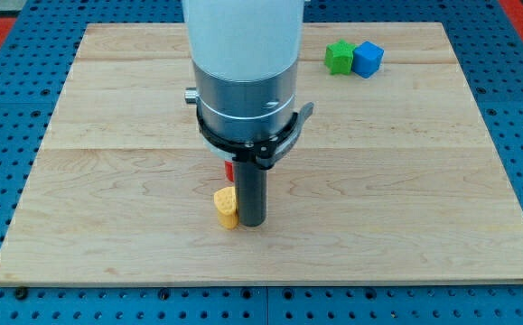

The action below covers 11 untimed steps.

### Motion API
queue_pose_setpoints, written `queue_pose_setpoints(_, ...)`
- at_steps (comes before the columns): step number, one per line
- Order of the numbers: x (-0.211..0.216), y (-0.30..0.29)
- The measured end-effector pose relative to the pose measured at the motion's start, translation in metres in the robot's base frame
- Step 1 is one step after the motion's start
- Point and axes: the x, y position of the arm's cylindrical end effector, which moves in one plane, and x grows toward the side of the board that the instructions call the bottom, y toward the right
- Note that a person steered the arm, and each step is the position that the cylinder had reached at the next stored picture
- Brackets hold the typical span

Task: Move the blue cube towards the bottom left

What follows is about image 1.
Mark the red block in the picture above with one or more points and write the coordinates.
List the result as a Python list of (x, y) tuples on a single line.
[(229, 170)]

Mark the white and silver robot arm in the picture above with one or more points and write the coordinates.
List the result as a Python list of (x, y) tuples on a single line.
[(244, 55)]

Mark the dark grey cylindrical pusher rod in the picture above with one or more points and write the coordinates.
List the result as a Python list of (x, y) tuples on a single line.
[(250, 183)]

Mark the green star block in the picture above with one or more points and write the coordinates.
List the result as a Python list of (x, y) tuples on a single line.
[(339, 57)]

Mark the black clamp ring mount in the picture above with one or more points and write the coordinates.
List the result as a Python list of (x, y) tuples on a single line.
[(263, 154)]

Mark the light wooden board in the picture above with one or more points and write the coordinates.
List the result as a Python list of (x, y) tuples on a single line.
[(394, 180)]

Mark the blue cube block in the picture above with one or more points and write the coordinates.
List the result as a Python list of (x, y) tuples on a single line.
[(367, 59)]

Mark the yellow heart block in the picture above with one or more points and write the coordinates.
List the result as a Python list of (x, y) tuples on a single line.
[(226, 206)]

